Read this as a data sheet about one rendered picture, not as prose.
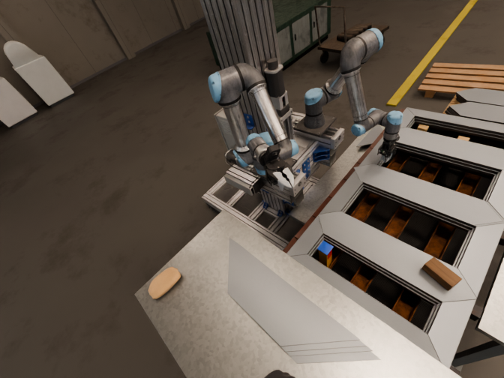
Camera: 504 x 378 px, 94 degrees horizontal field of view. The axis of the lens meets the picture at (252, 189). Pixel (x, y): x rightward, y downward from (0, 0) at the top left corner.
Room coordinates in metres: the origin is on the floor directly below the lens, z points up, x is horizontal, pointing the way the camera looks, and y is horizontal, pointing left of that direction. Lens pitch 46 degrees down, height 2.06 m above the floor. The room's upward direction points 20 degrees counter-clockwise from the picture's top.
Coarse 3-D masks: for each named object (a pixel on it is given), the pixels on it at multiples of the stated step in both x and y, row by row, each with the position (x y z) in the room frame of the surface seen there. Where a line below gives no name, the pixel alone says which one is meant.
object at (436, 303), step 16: (448, 128) 1.09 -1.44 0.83; (464, 128) 1.02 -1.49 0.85; (400, 144) 1.07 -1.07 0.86; (448, 160) 0.83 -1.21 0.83; (464, 160) 0.78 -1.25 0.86; (496, 176) 0.62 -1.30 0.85; (384, 192) 0.76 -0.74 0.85; (416, 208) 0.60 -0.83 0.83; (448, 224) 0.47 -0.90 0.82; (464, 224) 0.43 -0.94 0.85; (480, 224) 0.40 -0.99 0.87; (320, 240) 0.61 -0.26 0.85; (464, 240) 0.37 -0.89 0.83; (352, 256) 0.48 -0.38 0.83; (384, 272) 0.35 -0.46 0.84; (416, 288) 0.24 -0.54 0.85; (432, 304) 0.17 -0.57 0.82; (432, 320) 0.12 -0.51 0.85
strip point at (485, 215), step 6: (486, 204) 0.48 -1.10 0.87; (480, 210) 0.46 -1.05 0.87; (486, 210) 0.45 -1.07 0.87; (492, 210) 0.45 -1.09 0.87; (480, 216) 0.44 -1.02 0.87; (486, 216) 0.43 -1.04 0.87; (492, 216) 0.42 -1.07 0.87; (498, 216) 0.41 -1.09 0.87; (474, 222) 0.42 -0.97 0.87; (480, 222) 0.41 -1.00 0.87; (486, 222) 0.40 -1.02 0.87; (492, 222) 0.39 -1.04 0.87
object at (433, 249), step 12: (468, 180) 0.74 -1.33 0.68; (468, 192) 0.67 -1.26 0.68; (444, 228) 0.51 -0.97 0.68; (456, 228) 0.47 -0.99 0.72; (432, 240) 0.47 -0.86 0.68; (444, 240) 0.45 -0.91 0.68; (432, 252) 0.41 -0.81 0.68; (444, 252) 0.38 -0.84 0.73; (408, 300) 0.24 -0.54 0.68; (420, 300) 0.22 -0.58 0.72; (396, 312) 0.21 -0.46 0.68; (408, 312) 0.19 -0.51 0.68
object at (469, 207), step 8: (464, 200) 0.54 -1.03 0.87; (472, 200) 0.53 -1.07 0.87; (480, 200) 0.51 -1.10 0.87; (464, 208) 0.50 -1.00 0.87; (472, 208) 0.48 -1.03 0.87; (480, 208) 0.47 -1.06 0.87; (456, 216) 0.48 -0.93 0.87; (464, 216) 0.46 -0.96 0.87; (472, 216) 0.45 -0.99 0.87; (472, 224) 0.41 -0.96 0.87
